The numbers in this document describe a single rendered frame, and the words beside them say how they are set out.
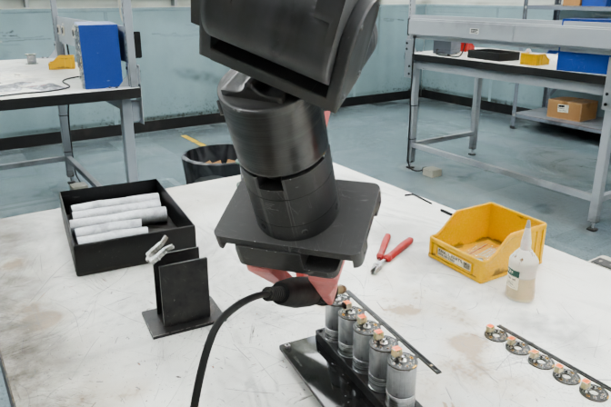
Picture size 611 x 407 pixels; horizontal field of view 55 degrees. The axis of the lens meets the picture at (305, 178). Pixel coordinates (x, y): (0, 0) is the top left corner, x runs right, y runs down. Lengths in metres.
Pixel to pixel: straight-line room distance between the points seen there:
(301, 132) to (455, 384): 0.35
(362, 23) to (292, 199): 0.12
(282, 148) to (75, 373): 0.38
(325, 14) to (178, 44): 4.82
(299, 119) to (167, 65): 4.74
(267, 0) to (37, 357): 0.49
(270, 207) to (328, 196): 0.04
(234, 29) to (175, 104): 4.83
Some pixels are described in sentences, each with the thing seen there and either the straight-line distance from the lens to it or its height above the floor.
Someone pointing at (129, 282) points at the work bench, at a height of 0.75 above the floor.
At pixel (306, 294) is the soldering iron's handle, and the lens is 0.41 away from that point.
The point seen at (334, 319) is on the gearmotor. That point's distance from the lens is 0.59.
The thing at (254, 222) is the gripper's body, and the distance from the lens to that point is 0.39.
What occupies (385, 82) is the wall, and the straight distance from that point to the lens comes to 6.33.
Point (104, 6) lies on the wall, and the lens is 4.88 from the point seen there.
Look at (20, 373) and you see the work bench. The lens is 0.65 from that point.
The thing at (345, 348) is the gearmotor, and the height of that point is 0.78.
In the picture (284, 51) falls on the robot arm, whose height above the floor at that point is 1.08.
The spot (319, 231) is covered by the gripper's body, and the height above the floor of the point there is 0.96.
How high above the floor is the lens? 1.10
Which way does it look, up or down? 18 degrees down
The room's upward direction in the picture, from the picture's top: straight up
